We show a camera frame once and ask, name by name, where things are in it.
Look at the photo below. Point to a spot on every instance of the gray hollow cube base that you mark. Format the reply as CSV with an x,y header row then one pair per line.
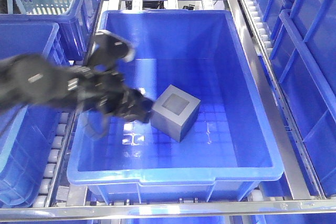
x,y
174,112

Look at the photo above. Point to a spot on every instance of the blue bin right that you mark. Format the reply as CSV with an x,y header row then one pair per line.
x,y
302,33

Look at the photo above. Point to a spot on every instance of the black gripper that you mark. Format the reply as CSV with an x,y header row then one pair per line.
x,y
101,87

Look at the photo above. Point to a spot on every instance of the blue bin left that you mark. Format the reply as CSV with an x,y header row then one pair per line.
x,y
27,132

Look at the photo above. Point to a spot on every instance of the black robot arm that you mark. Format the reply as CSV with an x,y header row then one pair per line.
x,y
29,79

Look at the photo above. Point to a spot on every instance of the roller conveyor rail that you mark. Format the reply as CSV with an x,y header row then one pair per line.
x,y
300,175

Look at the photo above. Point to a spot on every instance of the blue target bin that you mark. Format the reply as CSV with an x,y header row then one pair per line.
x,y
228,151

